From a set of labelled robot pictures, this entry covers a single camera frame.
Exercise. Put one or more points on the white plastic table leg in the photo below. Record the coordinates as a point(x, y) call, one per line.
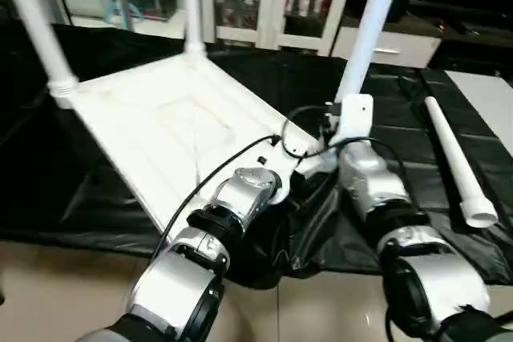
point(368, 29)
point(194, 5)
point(40, 29)
point(453, 158)

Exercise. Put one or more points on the white plastic table top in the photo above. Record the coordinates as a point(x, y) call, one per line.
point(160, 125)

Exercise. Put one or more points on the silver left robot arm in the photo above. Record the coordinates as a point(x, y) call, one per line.
point(180, 270)

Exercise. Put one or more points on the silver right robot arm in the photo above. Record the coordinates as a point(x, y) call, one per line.
point(380, 190)

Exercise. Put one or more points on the white drawer unit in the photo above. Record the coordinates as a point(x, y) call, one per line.
point(401, 47)

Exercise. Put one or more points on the white glass door cabinet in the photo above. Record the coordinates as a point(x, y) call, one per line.
point(272, 37)

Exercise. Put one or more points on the black desk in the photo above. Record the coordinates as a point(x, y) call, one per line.
point(473, 17)

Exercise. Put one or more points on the teal plastic bag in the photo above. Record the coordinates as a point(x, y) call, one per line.
point(110, 9)

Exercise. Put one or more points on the black work mat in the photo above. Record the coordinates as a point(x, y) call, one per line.
point(80, 198)

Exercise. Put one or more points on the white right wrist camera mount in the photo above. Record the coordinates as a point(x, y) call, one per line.
point(356, 117)

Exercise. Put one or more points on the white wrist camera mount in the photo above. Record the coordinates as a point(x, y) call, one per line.
point(284, 162)
point(356, 117)

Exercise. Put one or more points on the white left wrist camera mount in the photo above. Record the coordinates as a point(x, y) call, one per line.
point(284, 162)

